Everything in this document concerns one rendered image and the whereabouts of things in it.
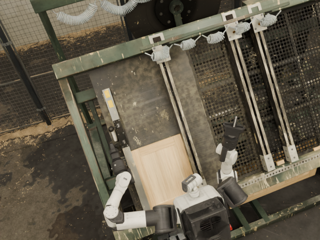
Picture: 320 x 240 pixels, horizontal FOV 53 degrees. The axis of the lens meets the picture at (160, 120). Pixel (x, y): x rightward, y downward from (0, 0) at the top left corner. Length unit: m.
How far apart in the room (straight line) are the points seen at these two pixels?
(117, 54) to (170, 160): 0.82
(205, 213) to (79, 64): 1.20
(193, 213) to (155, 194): 0.63
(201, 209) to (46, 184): 2.62
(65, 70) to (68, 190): 2.02
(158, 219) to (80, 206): 1.98
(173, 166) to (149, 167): 0.18
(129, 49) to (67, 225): 2.13
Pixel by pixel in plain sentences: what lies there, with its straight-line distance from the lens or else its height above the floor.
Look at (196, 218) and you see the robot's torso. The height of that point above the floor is 1.41.
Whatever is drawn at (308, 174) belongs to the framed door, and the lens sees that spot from 3.38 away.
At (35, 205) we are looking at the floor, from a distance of 3.99.
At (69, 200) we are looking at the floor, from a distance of 3.83.
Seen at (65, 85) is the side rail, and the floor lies 1.75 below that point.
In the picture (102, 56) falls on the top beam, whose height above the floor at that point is 1.86.
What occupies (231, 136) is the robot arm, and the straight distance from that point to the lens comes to 1.93.
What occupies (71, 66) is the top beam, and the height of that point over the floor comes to 1.86.
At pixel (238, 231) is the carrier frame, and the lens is 3.11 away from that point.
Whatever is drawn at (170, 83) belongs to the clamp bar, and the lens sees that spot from 2.26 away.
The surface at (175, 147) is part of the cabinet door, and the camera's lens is 2.32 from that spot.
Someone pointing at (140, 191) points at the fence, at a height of 1.06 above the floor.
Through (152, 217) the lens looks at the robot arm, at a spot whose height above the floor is 1.36.
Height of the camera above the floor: 2.94
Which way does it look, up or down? 43 degrees down
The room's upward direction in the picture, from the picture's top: 11 degrees counter-clockwise
